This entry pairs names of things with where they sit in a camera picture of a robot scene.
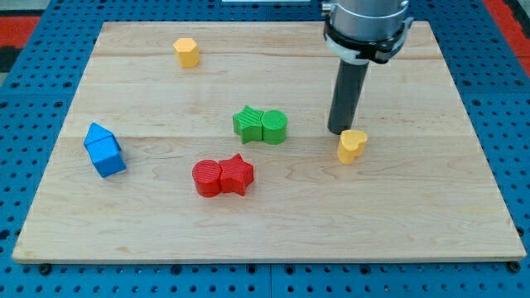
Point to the yellow heart block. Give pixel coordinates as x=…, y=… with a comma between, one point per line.
x=351, y=145

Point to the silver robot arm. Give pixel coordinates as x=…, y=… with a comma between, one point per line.
x=360, y=31

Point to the green cylinder block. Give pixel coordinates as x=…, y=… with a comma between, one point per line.
x=274, y=125

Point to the green star block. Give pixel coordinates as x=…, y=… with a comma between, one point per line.
x=248, y=125

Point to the red star block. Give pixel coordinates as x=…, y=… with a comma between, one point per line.
x=236, y=175

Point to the red cylinder block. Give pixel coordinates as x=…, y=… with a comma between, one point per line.
x=206, y=175

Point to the wooden board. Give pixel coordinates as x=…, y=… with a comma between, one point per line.
x=422, y=191

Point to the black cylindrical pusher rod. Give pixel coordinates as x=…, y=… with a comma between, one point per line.
x=348, y=87

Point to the yellow hexagon block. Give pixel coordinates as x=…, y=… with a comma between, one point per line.
x=187, y=52

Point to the blue cube block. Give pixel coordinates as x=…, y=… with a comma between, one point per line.
x=105, y=155

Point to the blue triangle block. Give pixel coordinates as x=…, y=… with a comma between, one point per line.
x=97, y=133

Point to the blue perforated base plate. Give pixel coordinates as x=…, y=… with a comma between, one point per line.
x=42, y=83

